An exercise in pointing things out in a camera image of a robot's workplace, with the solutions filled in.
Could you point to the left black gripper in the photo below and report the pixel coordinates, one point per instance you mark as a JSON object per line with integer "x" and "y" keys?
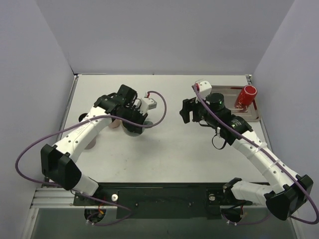
{"x": 136, "y": 119}

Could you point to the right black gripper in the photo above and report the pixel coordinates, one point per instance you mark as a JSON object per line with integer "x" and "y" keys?
{"x": 195, "y": 112}

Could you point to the pink mug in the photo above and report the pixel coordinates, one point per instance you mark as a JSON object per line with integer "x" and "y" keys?
{"x": 115, "y": 124}

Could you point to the teal mug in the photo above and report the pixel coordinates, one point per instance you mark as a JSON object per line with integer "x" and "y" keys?
{"x": 132, "y": 130}

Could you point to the lilac mug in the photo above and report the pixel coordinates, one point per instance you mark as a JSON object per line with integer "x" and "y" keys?
{"x": 91, "y": 144}

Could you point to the red mug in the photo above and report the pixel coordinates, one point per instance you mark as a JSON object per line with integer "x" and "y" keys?
{"x": 245, "y": 97}

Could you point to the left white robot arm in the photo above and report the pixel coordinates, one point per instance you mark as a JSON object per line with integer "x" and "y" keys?
{"x": 58, "y": 162}

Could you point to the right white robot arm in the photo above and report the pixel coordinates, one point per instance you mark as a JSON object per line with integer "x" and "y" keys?
{"x": 285, "y": 192}

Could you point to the metal tray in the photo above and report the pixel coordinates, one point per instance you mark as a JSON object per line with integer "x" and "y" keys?
{"x": 230, "y": 95}

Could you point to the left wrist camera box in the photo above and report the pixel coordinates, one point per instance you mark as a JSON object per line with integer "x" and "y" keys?
{"x": 147, "y": 104}

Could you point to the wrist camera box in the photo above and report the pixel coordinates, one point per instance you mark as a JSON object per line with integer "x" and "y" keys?
{"x": 203, "y": 88}
{"x": 147, "y": 104}

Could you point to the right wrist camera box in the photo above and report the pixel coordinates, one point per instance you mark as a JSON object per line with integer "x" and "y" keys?
{"x": 203, "y": 88}

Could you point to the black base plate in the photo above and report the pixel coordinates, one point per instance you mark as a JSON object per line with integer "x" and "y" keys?
{"x": 164, "y": 200}

